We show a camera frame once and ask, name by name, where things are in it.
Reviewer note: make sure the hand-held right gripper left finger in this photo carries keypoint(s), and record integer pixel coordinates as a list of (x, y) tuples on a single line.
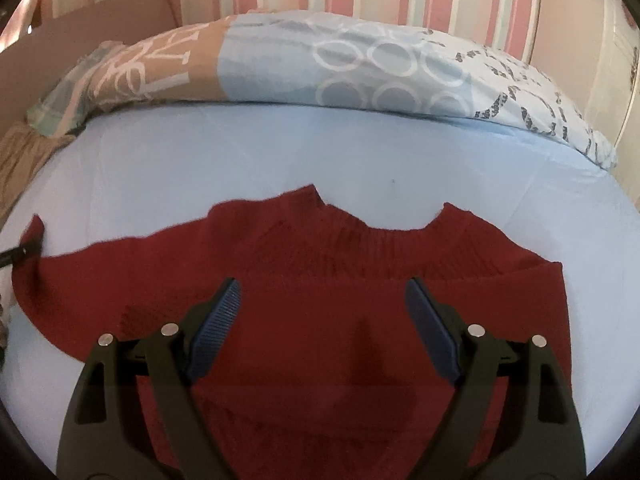
[(217, 325)]

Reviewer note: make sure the light blue bedsheet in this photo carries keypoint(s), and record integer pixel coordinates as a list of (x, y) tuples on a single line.
[(200, 160)]

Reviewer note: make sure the brown headboard panel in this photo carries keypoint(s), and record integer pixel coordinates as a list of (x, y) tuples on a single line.
[(60, 40)]

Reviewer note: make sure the plaid green pink pillow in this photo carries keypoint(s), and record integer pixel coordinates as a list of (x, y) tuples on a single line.
[(65, 95)]

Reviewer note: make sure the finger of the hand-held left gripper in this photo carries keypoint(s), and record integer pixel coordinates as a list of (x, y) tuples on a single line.
[(20, 252)]

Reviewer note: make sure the red towel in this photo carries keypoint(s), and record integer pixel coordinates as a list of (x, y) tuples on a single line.
[(320, 270)]

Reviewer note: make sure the golden brown bedspread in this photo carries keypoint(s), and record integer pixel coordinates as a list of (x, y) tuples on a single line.
[(25, 160)]

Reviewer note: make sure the white wardrobe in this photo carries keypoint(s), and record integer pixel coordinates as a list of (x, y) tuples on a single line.
[(590, 35)]

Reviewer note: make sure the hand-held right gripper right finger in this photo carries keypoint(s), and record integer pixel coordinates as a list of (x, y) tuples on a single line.
[(431, 325)]

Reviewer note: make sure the patterned blue brown quilt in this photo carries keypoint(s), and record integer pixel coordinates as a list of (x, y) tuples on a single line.
[(270, 65)]

